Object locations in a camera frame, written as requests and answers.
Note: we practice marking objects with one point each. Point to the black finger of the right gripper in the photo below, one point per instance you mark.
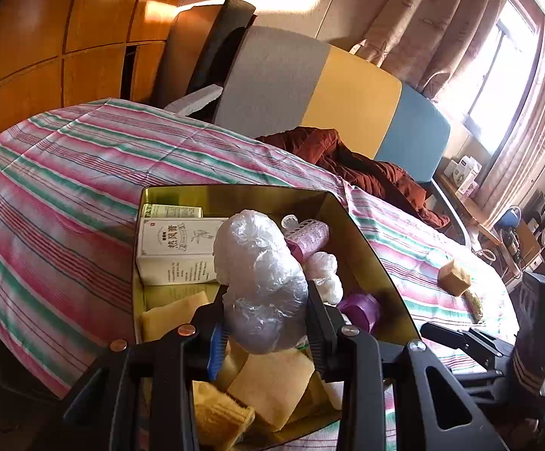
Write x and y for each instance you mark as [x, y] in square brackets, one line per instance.
[492, 353]

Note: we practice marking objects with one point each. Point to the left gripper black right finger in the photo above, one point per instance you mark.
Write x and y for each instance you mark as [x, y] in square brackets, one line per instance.
[339, 350]

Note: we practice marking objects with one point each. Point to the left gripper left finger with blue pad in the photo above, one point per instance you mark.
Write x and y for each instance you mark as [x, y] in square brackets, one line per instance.
[205, 340]

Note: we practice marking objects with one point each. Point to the yellow sponge block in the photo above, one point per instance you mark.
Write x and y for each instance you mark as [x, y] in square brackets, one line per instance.
[161, 319]

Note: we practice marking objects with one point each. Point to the purple plastic cap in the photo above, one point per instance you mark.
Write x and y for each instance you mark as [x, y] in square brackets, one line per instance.
[362, 310]

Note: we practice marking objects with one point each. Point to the tan sponge block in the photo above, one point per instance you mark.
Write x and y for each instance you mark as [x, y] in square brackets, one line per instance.
[273, 384]

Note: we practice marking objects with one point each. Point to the white plastic bag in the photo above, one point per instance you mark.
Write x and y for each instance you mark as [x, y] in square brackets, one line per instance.
[265, 303]
[321, 268]

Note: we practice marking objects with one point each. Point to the yellow knitted sock roll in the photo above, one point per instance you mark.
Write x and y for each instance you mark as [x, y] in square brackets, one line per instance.
[220, 420]

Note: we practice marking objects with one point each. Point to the pink hair roller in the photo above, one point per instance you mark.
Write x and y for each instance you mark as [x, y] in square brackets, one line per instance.
[304, 238]

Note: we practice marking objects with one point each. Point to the green yellow snack packet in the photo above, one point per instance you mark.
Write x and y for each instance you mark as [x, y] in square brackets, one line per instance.
[474, 305]

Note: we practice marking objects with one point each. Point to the gold metal tin box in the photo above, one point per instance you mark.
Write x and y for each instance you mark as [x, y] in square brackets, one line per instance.
[359, 268]

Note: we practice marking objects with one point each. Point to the small brown sponge block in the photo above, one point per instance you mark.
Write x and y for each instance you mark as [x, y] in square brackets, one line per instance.
[454, 279]

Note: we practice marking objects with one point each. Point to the beige medicine carton box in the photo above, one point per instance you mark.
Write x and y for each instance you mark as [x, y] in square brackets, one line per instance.
[176, 250]

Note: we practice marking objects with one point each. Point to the small green white box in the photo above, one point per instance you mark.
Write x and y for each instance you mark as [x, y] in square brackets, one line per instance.
[159, 211]

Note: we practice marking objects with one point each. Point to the wooden side shelf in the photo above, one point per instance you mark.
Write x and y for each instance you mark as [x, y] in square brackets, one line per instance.
[473, 215]

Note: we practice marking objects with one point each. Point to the white product boxes on shelf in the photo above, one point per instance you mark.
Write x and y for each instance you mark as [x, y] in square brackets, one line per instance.
[462, 173]

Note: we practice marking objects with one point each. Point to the striped pink green bedsheet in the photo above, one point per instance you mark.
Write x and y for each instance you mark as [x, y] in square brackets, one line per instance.
[70, 186]

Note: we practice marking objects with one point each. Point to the dark red jacket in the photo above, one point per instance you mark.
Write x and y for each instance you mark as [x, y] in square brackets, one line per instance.
[384, 180]

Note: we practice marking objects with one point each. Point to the grey yellow blue armchair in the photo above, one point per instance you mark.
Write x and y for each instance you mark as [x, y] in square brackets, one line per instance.
[278, 80]

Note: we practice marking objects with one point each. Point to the orange wooden wardrobe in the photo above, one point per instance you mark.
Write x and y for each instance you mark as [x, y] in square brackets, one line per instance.
[59, 53]

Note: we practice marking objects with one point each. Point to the patterned beige curtain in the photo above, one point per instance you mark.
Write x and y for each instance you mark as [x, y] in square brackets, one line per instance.
[426, 43]

